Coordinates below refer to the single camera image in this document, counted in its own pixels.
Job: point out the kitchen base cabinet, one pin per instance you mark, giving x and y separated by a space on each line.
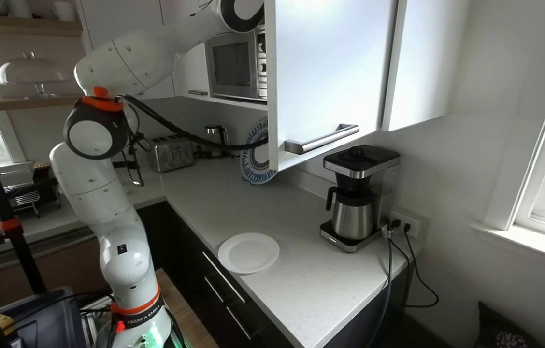
185 258

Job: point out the white window frame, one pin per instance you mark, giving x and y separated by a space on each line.
524 194

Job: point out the wooden wall shelf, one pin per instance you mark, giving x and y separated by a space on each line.
27 104
21 26

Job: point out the narrow white cabinet door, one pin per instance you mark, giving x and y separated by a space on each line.
423 65

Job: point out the white wall cabinet carcass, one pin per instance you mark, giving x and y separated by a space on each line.
187 78

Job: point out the closed white cabinet door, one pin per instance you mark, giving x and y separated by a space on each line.
123 20

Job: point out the white mug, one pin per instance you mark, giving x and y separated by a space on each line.
62 9

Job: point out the open white cabinet door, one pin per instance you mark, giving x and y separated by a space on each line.
330 71

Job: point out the white double power outlet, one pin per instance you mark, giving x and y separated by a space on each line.
408 223

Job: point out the glass cake dome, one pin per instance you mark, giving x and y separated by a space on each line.
27 71

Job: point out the white paper plate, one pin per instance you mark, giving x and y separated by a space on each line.
247 252

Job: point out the small wall socket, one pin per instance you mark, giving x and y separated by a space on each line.
212 131

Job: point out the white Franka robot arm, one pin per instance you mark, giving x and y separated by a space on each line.
110 214

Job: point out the dark floral cushion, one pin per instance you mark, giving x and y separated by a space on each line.
500 332

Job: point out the silver toaster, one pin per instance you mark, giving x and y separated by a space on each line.
172 156

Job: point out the steel and black coffee maker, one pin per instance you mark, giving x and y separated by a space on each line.
355 206

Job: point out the silver microwave oven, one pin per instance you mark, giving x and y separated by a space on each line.
234 65

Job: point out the white jar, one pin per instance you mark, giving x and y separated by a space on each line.
19 7

